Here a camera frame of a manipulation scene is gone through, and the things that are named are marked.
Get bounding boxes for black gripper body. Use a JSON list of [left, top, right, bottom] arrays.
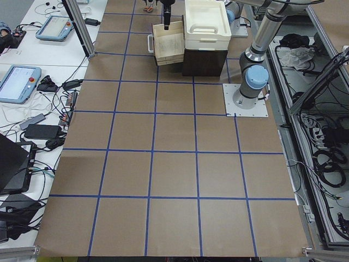
[[160, 0, 175, 30]]

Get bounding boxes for grey orange handled scissors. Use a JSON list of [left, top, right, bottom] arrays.
[[143, 0, 154, 13]]

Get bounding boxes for wooden drawer with white handle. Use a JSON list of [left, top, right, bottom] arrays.
[[147, 21, 184, 66]]

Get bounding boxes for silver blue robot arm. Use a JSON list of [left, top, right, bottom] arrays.
[[233, 0, 310, 110]]

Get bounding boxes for dark brown drawer cabinet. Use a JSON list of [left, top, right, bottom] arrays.
[[182, 49, 228, 76]]

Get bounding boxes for cream plastic tray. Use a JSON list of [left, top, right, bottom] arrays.
[[184, 1, 231, 51]]

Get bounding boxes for blue teach pendant upper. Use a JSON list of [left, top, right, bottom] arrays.
[[35, 16, 73, 41]]

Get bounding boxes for blue teach pendant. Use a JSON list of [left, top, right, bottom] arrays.
[[35, 16, 73, 41], [1, 65, 41, 104]]

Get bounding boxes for crumpled white cloth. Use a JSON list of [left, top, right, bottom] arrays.
[[280, 47, 315, 70]]

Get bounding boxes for blue teach pendant lower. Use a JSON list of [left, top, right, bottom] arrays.
[[1, 65, 41, 104]]

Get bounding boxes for black power adapter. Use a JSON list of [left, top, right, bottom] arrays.
[[24, 124, 62, 140]]

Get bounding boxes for black laptop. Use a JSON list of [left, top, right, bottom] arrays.
[[1, 135, 37, 195]]

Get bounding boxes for aluminium frame post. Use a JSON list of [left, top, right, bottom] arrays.
[[62, 0, 95, 59]]

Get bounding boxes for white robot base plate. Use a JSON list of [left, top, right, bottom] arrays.
[[222, 84, 268, 118]]

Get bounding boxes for coiled black cables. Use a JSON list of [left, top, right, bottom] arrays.
[[312, 148, 349, 189]]

